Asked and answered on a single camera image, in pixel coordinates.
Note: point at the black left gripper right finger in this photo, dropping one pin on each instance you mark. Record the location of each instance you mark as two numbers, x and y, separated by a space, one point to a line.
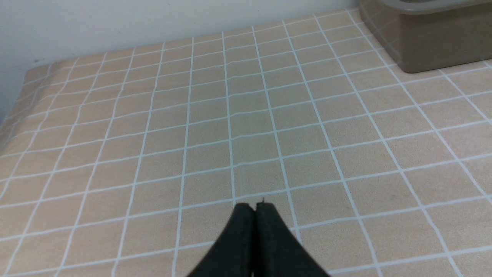
276 252

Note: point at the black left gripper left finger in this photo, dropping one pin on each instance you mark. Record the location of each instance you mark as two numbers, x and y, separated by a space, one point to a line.
230 255

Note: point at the peach checkered tablecloth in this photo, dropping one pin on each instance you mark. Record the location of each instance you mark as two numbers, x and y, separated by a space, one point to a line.
129 163

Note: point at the olive green plastic bin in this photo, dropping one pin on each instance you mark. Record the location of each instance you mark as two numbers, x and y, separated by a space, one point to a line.
423 35

